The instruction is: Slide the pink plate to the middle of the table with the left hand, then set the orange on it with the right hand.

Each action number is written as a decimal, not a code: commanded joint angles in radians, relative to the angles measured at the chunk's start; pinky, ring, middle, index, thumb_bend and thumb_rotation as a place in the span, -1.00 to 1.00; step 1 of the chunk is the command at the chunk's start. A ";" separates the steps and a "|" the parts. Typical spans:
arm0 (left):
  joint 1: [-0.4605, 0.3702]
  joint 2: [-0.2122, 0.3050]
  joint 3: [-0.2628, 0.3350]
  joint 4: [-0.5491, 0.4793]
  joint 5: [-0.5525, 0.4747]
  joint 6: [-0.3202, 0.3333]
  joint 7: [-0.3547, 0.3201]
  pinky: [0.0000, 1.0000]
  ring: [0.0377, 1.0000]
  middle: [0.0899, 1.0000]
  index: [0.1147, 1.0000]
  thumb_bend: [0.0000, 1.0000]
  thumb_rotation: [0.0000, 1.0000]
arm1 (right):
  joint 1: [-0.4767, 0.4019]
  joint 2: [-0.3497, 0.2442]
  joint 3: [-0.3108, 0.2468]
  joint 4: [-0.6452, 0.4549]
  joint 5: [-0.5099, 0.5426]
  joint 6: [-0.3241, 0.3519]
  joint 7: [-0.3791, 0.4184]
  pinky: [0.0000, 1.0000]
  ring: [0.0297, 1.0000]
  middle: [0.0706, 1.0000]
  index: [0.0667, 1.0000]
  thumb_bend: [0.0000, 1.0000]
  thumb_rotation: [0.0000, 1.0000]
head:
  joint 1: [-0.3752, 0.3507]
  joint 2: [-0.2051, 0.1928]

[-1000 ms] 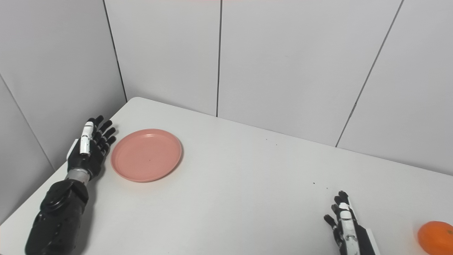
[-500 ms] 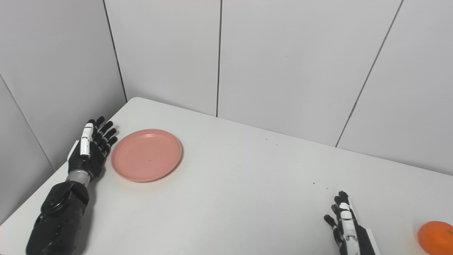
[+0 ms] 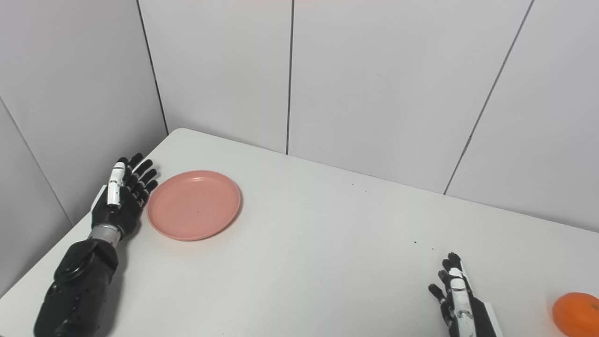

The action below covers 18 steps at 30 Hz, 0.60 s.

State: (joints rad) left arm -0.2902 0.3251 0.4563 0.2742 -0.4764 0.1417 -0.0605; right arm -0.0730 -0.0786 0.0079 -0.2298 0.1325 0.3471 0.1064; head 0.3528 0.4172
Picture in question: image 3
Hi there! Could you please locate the pink round plate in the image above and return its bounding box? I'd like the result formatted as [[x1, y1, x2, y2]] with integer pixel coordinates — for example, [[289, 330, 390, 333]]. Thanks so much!
[[146, 170, 242, 242]]

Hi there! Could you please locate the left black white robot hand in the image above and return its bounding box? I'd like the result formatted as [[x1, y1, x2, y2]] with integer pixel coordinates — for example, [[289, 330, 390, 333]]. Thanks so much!
[[90, 153, 159, 240]]

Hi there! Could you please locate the orange fruit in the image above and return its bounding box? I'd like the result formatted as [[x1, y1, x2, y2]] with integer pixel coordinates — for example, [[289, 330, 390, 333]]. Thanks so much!
[[552, 292, 599, 337]]

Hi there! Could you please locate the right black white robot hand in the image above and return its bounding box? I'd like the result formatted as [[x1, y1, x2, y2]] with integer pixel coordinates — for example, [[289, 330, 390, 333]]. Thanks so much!
[[428, 252, 504, 337]]

